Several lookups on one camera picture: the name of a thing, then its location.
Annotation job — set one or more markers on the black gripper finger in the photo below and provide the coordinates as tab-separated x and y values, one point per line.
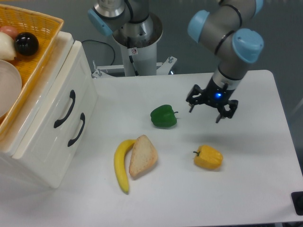
226	109
195	97

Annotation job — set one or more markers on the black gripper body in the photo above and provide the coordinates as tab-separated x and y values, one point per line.
217	96

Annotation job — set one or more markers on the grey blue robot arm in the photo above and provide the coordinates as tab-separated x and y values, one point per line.
220	32

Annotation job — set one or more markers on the white drawer cabinet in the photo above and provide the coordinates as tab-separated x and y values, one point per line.
27	169

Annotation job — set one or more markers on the green bell pepper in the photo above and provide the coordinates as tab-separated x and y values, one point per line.
163	116

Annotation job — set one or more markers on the yellow bell pepper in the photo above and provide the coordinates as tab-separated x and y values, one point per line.
208	157

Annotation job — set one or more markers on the bread slice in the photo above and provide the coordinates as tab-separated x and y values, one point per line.
144	156

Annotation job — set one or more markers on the yellow banana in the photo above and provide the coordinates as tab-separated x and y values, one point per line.
119	164

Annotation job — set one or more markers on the black corner object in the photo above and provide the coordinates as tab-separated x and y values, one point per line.
297	198

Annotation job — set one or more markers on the yellow woven basket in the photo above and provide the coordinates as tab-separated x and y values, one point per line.
46	29

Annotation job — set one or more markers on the black ball fruit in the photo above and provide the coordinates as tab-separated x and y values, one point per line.
26	44

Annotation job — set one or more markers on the white bowl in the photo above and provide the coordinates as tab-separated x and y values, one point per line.
10	86

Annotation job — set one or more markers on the red apple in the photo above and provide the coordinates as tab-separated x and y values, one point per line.
10	30

